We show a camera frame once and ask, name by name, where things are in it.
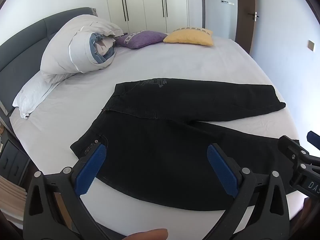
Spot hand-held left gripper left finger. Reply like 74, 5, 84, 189
22, 143, 126, 240

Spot brown door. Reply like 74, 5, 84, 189
236, 0, 258, 55

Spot purple cushion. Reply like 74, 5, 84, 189
115, 30, 168, 49

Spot yellow cushion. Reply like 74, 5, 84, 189
163, 28, 214, 46

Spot white pillow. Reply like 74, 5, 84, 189
12, 73, 59, 119

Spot bed with white sheet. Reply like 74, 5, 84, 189
9, 35, 307, 233

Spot dark nightstand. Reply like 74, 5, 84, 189
0, 127, 31, 189

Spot black pants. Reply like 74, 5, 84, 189
70, 78, 300, 212

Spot cream wardrobe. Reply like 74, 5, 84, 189
104, 0, 206, 34

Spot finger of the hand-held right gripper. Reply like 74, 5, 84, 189
279, 135, 320, 167
307, 131, 320, 153

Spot person's left hand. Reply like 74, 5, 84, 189
124, 228, 168, 240

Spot grey padded headboard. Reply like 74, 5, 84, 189
0, 7, 98, 120

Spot rolled white duvet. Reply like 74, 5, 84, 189
40, 14, 125, 84

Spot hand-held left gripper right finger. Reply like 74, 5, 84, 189
207, 143, 290, 240

